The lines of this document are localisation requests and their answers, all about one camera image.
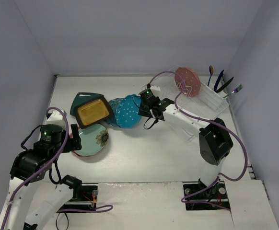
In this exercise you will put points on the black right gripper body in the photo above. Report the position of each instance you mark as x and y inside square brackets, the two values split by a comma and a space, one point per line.
[144, 111]

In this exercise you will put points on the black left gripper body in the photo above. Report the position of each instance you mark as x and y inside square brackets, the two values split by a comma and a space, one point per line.
[75, 140]

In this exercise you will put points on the blue polka dot plate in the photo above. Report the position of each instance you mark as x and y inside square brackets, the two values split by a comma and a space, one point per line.
[127, 111]

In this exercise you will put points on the pink polka dot plate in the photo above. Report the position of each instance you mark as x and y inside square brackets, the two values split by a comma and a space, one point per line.
[187, 81]

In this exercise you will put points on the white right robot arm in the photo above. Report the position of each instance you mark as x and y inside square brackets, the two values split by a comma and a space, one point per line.
[215, 142]

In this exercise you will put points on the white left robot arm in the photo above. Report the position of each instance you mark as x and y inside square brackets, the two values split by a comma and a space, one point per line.
[27, 172]

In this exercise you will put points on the red plate under flower plate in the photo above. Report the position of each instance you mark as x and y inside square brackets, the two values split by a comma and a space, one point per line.
[78, 153]

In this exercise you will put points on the light green flower plate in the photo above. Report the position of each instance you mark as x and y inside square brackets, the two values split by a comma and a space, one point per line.
[93, 139]

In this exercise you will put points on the yellow square plate black rim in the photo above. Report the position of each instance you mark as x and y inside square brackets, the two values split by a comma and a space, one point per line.
[93, 111]

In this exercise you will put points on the dark teal square plate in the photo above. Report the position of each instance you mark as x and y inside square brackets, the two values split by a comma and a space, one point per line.
[81, 98]

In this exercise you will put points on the teal embossed plate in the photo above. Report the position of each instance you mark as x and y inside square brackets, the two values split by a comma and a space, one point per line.
[113, 107]

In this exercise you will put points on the white cutlery holder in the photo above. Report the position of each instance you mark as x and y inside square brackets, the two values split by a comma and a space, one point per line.
[212, 100]

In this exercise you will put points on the blue knife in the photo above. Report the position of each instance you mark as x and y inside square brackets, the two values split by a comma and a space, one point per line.
[218, 80]

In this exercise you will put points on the dark blue spoon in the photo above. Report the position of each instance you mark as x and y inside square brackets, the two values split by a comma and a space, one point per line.
[211, 71]

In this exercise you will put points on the black knife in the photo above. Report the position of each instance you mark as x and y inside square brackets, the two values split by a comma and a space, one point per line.
[224, 85]

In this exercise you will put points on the iridescent fork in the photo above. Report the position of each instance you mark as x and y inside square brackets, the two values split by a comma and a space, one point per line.
[236, 90]

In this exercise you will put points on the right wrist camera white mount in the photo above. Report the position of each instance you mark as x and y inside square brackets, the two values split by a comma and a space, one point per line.
[153, 88]

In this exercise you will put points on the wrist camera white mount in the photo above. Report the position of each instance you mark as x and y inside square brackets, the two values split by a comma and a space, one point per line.
[153, 88]
[55, 118]

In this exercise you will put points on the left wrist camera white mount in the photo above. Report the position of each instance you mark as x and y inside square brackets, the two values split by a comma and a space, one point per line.
[55, 118]

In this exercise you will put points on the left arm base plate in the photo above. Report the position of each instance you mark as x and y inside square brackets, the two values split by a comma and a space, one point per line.
[86, 198]

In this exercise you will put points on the clear wire dish rack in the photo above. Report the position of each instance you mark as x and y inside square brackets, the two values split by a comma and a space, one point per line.
[192, 100]

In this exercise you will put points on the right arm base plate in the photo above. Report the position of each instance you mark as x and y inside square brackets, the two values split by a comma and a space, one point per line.
[216, 198]

